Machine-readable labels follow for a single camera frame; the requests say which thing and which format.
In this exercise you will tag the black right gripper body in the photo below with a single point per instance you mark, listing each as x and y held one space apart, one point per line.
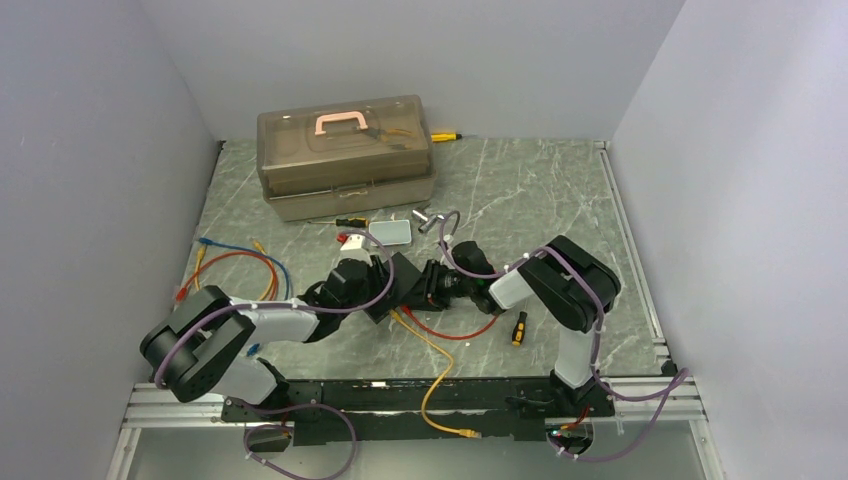
441 285

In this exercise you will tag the black yellow screwdriver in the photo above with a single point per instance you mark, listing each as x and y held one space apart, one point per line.
351 222

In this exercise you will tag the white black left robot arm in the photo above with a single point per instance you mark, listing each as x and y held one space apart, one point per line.
200 347

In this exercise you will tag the small white switch box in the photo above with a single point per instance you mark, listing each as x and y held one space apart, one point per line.
391 232

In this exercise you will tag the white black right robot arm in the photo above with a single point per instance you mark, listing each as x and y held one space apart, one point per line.
576 289

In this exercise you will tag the yellow handled screwdriver by wall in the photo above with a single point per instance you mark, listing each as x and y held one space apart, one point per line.
446 137

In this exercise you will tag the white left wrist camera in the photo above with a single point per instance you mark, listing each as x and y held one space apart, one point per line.
354 247

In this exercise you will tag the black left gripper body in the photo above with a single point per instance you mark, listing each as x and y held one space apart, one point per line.
374 287

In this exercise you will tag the brown translucent toolbox pink handle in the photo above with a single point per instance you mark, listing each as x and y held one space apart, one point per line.
345 157

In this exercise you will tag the black network switch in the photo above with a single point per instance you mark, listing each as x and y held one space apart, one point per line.
406 275

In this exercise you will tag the chrome socket adapter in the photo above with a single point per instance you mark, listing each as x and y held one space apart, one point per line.
426 221

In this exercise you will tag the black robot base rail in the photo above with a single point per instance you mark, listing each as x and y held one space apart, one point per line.
522 408

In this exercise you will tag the black orange stubby screwdriver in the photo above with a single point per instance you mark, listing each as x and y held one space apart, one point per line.
519 330

